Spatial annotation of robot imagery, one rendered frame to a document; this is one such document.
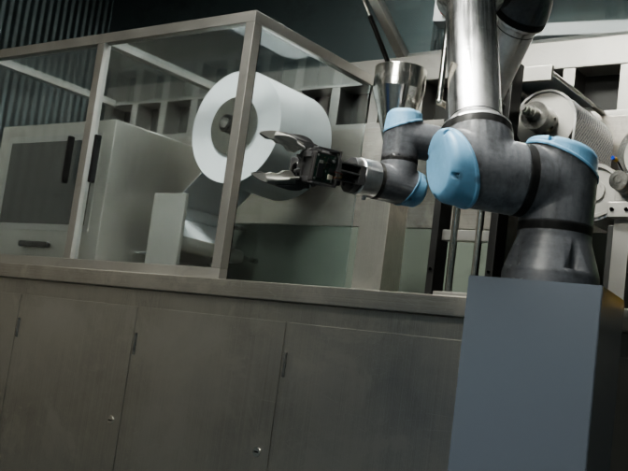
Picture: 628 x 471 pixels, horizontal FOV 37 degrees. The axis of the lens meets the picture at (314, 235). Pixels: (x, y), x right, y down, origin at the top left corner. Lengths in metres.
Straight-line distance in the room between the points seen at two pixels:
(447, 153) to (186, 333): 1.09
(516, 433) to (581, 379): 0.12
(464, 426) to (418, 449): 0.50
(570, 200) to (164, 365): 1.24
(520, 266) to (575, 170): 0.17
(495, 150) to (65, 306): 1.55
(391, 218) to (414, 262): 0.28
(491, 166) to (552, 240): 0.15
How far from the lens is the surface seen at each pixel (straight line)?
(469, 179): 1.44
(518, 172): 1.47
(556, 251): 1.48
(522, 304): 1.44
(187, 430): 2.34
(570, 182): 1.51
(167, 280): 2.39
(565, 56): 2.64
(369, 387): 2.02
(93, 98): 2.87
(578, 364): 1.42
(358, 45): 4.78
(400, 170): 1.91
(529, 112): 2.14
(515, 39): 1.82
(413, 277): 2.68
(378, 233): 2.44
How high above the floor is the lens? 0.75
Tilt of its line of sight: 7 degrees up
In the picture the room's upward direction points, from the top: 7 degrees clockwise
